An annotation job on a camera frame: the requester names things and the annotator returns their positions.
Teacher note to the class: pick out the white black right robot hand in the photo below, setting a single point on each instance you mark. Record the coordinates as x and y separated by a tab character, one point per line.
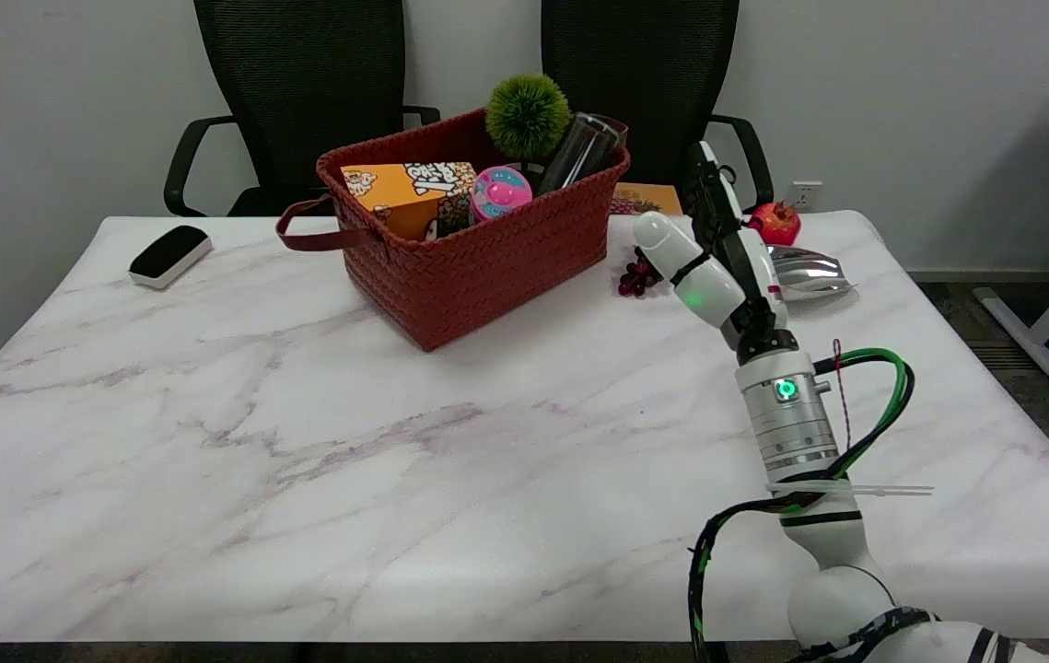
717	285

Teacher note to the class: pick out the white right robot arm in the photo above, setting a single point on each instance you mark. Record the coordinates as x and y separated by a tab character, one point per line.
796	433

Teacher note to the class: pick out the purple grape bunch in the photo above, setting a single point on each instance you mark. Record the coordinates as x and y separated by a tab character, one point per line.
635	276

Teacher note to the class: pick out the red pomegranate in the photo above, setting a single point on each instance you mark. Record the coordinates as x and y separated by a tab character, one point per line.
775	224

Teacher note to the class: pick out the orange flat box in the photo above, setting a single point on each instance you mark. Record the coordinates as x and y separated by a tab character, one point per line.
648	198

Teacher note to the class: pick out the dark transparent tumbler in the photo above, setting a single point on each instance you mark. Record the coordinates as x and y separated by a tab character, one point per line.
579	152

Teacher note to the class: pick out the red woven basket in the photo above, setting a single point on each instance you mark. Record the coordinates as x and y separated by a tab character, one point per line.
487	276

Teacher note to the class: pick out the black mesh office chair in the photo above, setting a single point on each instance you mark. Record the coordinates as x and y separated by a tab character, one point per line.
644	64
303	74

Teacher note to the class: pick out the pink round container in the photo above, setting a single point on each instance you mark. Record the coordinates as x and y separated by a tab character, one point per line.
499	191

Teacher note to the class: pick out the green fuzzy ball plant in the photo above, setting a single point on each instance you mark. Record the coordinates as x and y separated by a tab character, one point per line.
529	115

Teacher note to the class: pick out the orange snack box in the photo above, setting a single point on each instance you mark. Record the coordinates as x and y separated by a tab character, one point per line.
404	189

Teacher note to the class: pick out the black white board eraser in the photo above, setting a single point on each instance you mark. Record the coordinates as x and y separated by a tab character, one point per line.
169	255

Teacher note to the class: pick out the white wall outlet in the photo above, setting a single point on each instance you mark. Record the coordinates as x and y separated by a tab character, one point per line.
806	193

